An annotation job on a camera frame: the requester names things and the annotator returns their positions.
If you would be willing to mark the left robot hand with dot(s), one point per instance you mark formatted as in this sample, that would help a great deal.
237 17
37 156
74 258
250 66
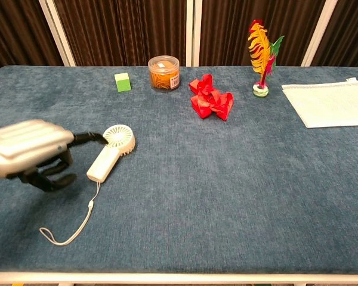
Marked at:
27 143

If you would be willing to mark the brown pleated partition panel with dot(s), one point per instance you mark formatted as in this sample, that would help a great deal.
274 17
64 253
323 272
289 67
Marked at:
349 32
122 29
226 29
18 32

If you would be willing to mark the green cube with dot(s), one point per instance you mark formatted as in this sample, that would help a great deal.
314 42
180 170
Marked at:
123 82

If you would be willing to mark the clear jar of rubber bands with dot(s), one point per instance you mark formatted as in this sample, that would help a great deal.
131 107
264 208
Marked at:
163 76

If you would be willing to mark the blue table cloth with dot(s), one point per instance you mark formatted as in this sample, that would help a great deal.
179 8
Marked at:
211 184

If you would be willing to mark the red ribbon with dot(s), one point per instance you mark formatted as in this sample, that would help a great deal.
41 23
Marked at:
211 99

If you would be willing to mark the feather shuttlecock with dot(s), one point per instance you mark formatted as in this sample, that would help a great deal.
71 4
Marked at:
261 50

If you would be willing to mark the white partition post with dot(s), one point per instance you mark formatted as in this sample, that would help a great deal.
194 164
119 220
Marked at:
58 32
319 32
194 29

